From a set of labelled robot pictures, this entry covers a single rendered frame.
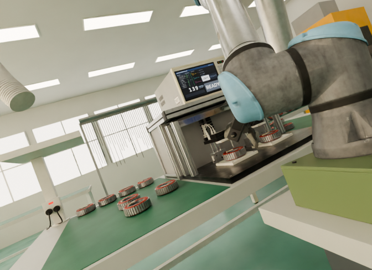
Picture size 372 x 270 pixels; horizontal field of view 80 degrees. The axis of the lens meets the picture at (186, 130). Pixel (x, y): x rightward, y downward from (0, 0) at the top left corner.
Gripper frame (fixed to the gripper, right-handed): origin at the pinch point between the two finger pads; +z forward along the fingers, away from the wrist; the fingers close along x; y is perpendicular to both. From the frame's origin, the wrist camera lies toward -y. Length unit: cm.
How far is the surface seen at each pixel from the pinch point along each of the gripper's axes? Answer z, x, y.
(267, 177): -5.8, -16.6, -15.7
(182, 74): -16.3, 40.1, 19.5
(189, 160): 7.2, 19.8, -13.3
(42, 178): 24, 102, -54
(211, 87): -6.4, 27.6, 27.1
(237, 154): 3.8, 0.0, -2.9
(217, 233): 98, 11, -9
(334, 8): 84, -2, 449
